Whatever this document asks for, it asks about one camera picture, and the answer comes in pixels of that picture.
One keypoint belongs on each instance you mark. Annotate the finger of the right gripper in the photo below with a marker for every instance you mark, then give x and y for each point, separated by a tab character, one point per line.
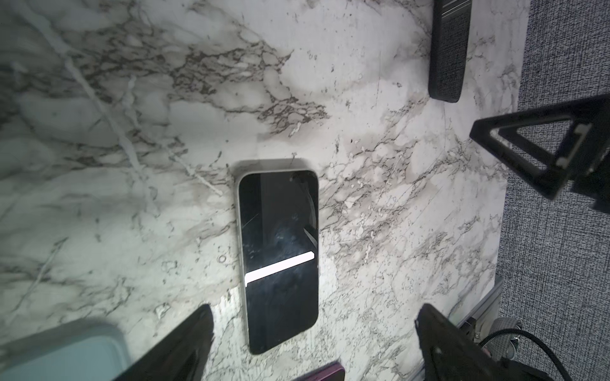
550	147

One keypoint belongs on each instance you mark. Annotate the black phone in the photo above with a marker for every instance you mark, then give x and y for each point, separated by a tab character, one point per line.
278	226
330	372

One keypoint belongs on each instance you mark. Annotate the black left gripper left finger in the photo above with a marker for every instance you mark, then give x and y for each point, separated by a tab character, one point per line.
181	355

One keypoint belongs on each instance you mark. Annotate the black phone lying front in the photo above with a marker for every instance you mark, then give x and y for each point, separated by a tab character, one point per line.
330	372

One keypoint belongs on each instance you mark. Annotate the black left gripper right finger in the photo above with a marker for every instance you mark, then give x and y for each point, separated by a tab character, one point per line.
450	355

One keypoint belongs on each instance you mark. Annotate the light blue phone case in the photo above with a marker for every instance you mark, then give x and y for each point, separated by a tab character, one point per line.
86	349

